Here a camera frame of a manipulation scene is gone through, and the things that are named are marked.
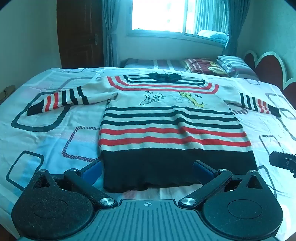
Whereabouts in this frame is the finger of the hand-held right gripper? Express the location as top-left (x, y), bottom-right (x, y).
top-left (269, 151), bottom-right (296, 179)

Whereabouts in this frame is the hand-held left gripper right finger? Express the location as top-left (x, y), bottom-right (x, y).
top-left (179, 160), bottom-right (265, 208)

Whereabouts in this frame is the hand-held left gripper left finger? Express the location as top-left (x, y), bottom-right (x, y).
top-left (32, 160), bottom-right (117, 208)

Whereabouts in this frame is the striped knit sweater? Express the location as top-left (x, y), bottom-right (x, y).
top-left (27, 72), bottom-right (282, 193)

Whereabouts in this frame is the patterned white bed sheet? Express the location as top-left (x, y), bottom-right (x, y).
top-left (0, 67), bottom-right (296, 241)

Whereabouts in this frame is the red scalloped headboard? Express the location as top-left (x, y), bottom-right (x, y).
top-left (244, 50), bottom-right (296, 99)

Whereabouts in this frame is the red printed blanket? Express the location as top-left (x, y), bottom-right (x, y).
top-left (182, 58), bottom-right (230, 77)

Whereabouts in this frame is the striped grey pillow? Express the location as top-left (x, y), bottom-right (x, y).
top-left (216, 55), bottom-right (258, 78)

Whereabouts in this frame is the brown object beside bed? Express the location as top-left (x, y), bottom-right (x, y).
top-left (0, 85), bottom-right (16, 104)

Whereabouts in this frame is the light blue cushion on sill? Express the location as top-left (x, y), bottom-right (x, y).
top-left (197, 30), bottom-right (228, 41)

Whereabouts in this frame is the dark wooden door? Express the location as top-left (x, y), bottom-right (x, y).
top-left (57, 0), bottom-right (104, 69)

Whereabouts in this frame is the blue curtain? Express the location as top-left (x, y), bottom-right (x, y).
top-left (223, 0), bottom-right (252, 57)
top-left (102, 0), bottom-right (121, 67)

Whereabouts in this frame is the glass window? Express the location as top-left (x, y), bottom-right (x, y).
top-left (131, 0), bottom-right (230, 39)

